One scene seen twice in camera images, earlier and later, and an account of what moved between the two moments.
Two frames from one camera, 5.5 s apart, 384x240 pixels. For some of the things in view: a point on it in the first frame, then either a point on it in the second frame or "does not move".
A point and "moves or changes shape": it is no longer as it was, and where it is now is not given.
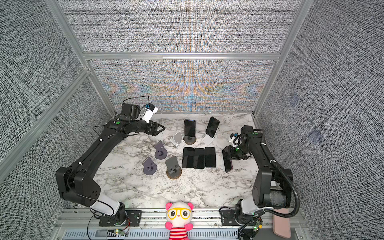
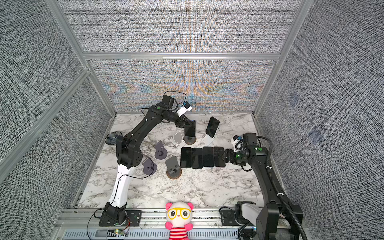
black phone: (199, 158) does not move
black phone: (188, 157) does not move
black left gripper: (155, 131) -> (181, 119)
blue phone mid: (210, 157) does not move
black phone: (226, 157) moves or changes shape
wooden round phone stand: (174, 171) does not move
